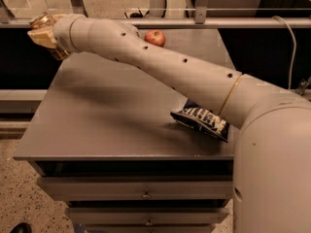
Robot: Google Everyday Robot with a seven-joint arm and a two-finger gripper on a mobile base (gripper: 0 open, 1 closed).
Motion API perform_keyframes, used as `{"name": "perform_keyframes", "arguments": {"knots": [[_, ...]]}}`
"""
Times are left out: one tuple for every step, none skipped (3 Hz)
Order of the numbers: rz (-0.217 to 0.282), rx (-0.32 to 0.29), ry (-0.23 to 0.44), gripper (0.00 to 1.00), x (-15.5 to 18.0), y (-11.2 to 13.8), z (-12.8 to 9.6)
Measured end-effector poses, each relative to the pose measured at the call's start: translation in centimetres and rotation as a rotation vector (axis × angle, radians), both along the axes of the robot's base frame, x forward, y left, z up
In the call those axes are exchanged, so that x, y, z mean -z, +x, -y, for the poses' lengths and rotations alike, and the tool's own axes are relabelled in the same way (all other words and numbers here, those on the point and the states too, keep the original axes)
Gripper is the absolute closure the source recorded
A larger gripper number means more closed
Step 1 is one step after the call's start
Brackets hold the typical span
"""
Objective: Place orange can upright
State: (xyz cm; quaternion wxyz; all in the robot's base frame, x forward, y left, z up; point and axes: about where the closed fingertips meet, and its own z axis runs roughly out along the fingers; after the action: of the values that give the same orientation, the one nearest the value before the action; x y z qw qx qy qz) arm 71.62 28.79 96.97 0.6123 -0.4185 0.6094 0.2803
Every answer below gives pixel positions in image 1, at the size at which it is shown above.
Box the grey drawer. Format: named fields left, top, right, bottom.
left=66, top=208, right=228, bottom=226
left=37, top=177, right=232, bottom=201

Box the upper grey drawer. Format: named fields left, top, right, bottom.
left=37, top=177, right=232, bottom=201

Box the orange soda can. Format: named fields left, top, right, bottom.
left=27, top=12, right=70, bottom=60

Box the grey drawer cabinet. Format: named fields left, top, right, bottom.
left=13, top=28, right=242, bottom=233

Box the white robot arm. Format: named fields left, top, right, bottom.
left=28, top=15, right=311, bottom=233

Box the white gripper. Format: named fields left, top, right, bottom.
left=27, top=14, right=85, bottom=52

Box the lower grey drawer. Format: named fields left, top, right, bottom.
left=66, top=208, right=228, bottom=226

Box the black shoe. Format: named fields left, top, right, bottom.
left=10, top=222, right=32, bottom=233

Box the grey metal railing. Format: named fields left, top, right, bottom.
left=1, top=0, right=311, bottom=28

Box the blue kettle chips bag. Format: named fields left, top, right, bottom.
left=170, top=99, right=230, bottom=142

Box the metal bracket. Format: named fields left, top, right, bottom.
left=294, top=77, right=311, bottom=96

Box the white cable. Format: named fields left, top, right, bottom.
left=272, top=15, right=298, bottom=90

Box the red apple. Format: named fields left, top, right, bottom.
left=144, top=30, right=165, bottom=47

